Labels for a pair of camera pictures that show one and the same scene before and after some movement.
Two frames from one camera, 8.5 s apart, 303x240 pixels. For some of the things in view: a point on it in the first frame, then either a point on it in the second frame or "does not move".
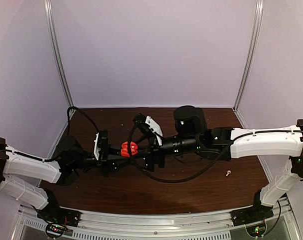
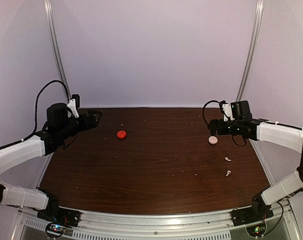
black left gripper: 104,162 to 93,123
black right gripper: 152,148 to 214,122
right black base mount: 259,210 does not move
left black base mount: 53,212 does not move
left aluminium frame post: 48,8 does not move
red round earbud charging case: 133,147 to 121,134
